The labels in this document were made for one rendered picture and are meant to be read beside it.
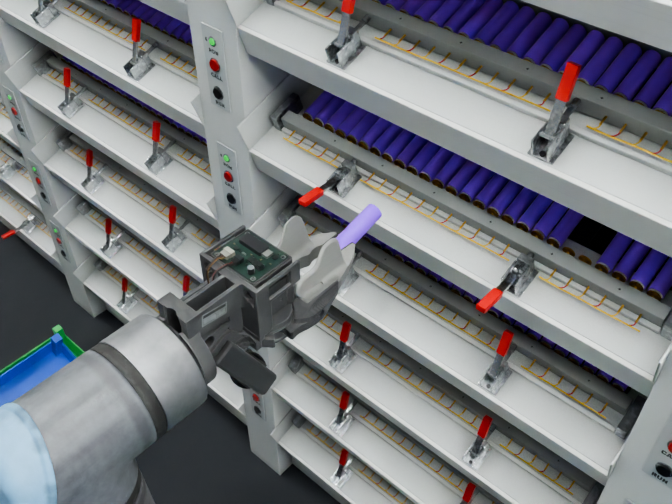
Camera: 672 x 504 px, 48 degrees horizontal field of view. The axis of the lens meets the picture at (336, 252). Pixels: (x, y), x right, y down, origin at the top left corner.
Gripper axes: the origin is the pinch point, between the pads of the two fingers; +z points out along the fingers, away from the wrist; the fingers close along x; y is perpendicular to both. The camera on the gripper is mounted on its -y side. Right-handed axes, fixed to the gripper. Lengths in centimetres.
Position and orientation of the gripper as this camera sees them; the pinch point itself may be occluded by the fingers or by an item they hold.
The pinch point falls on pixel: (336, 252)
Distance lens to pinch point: 75.4
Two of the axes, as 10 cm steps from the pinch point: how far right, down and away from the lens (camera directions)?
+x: -7.5, -4.6, 4.8
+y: 0.1, -7.3, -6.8
